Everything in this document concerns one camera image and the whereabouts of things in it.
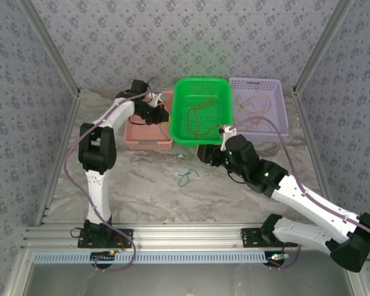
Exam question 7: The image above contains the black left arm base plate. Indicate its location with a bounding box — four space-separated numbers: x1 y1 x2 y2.
76 228 134 248

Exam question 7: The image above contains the green plastic basket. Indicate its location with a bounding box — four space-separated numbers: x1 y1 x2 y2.
170 76 234 147

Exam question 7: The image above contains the purple plastic basket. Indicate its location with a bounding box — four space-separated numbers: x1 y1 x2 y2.
229 76 290 139

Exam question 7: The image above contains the grey steel panel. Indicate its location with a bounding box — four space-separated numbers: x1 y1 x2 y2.
24 261 355 296

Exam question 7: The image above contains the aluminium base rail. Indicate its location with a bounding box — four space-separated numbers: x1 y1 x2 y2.
23 222 300 249

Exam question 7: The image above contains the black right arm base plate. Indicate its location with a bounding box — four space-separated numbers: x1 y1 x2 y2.
240 228 266 247

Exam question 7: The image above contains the pink plastic basket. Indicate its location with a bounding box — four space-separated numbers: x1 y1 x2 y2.
124 90 174 151

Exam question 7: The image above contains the white slotted cable duct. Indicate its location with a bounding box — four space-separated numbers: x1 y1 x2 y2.
33 250 274 265

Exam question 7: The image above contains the small black electronics board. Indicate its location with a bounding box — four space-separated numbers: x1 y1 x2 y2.
90 250 117 263
266 252 290 266

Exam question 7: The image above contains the aluminium frame post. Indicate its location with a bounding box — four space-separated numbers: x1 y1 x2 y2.
292 0 355 95
20 0 81 97

